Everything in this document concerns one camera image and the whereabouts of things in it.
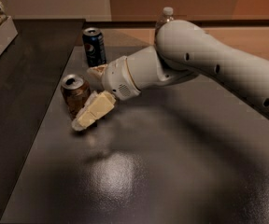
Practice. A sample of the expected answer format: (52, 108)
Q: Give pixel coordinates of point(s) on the dark side counter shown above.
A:
(30, 70)

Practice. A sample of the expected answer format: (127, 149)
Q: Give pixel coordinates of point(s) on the orange soda can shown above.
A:
(76, 91)

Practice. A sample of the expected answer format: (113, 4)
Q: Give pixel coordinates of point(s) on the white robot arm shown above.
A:
(181, 52)

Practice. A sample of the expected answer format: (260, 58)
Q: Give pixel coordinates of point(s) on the blue pepsi can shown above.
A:
(93, 41)

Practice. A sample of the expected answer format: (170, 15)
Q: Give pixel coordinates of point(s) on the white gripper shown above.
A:
(118, 75)

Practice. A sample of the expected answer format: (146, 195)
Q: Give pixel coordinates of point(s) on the clear plastic water bottle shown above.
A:
(166, 16)

